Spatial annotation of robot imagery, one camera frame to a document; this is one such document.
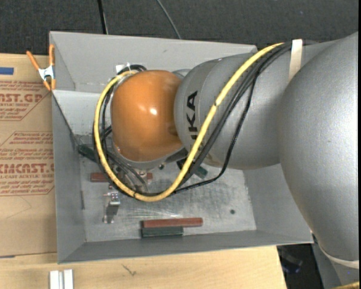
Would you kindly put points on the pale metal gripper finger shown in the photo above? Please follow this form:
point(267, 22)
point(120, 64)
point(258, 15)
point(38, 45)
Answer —
point(115, 198)
point(107, 215)

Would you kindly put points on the red-brown flat block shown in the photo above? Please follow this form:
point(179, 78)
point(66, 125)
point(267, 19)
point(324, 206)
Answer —
point(171, 222)
point(97, 177)

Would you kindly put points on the dark green flat block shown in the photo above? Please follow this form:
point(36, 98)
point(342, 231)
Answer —
point(162, 232)
point(86, 151)
point(201, 171)

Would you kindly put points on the grey metal bin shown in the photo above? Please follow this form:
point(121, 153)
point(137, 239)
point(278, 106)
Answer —
point(198, 203)

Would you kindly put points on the brown cardboard board red print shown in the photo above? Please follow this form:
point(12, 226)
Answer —
point(24, 215)

